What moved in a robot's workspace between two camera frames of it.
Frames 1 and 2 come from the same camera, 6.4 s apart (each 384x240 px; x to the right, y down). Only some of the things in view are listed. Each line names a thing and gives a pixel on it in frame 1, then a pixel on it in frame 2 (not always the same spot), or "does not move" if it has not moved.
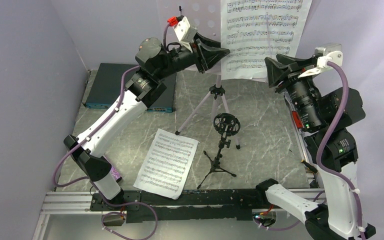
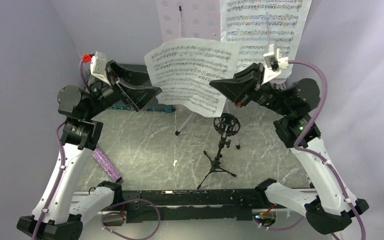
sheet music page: (252, 30) does not move
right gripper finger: (312, 60) -> (255, 71)
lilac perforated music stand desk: (206, 15) does not move
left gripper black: (206, 56) -> (138, 96)
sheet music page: (166, 164) -> (182, 69)
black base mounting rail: (202, 205) does not move
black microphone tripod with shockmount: (227, 125) does not move
